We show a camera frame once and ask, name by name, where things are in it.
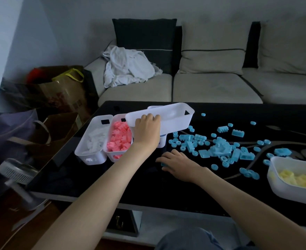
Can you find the crumpled white cloth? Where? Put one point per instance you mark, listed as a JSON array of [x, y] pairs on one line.
[[127, 65]]

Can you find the purple bag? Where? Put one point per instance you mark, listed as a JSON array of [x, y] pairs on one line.
[[9, 132]]

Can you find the pile of white blocks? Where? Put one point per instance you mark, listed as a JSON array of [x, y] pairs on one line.
[[94, 143]]

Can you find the pile of colorful blocks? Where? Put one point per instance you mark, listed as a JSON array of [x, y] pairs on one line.
[[220, 149]]

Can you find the person's right forearm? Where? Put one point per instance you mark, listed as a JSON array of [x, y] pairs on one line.
[[257, 213]]

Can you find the small white fan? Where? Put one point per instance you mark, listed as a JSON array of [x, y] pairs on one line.
[[17, 171]]

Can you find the person's left leg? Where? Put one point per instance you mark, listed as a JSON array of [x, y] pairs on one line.
[[187, 240]]

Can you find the person's right hand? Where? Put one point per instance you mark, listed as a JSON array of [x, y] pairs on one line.
[[181, 166]]

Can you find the glossy brown shopping bag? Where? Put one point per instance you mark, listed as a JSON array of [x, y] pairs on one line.
[[59, 98]]

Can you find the person's left hand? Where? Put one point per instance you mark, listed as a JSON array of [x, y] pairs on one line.
[[146, 132]]

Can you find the black glass coffee table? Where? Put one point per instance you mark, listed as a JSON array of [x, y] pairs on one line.
[[155, 192]]

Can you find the grey sofa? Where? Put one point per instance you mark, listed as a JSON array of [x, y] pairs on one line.
[[215, 88]]

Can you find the red object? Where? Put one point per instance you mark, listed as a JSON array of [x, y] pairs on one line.
[[34, 75]]

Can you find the yellow bag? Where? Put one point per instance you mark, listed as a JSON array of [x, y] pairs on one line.
[[67, 75]]

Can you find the beige back cushion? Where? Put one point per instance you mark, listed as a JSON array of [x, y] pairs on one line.
[[213, 62], [288, 46]]

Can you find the dark back cushion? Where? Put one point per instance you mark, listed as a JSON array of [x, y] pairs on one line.
[[145, 33]]

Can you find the person's left forearm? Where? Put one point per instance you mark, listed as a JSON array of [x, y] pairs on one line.
[[90, 205]]

